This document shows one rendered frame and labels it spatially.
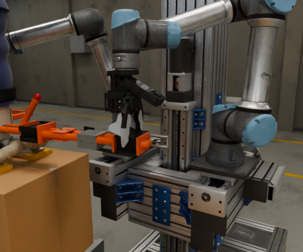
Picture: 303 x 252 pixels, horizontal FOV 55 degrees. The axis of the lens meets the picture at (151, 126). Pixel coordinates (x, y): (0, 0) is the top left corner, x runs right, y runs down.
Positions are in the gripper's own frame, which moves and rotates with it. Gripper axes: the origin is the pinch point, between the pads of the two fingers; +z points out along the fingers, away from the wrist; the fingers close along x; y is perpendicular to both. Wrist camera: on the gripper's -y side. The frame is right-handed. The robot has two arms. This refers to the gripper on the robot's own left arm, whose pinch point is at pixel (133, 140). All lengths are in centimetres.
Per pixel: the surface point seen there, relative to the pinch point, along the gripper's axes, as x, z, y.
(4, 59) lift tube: -3, -23, 52
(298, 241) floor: -170, 119, -64
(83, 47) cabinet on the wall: -660, -72, 489
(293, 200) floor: -249, 118, -64
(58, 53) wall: -715, -59, 626
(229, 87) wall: -630, 28, 61
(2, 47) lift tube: -1, -27, 50
